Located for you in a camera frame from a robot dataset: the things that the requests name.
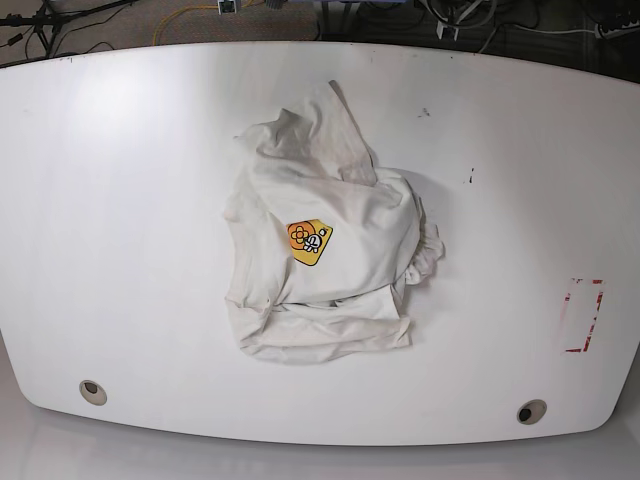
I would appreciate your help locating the white T-shirt with yellow logo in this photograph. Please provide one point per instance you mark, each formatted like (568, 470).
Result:
(325, 242)

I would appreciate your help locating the red tape rectangle marking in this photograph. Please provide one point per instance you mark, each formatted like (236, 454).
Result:
(579, 314)

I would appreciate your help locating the black tripod stand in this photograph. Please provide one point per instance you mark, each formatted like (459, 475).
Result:
(47, 22)

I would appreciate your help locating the white power strip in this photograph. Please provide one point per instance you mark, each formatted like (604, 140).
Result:
(617, 25)

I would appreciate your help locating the left table cable grommet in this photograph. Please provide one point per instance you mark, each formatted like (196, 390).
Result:
(93, 393)

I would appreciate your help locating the table cable grommet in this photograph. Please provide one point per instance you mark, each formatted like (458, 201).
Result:
(531, 412)
(93, 393)

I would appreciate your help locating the right table cable grommet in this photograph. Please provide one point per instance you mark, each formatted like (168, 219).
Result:
(531, 412)

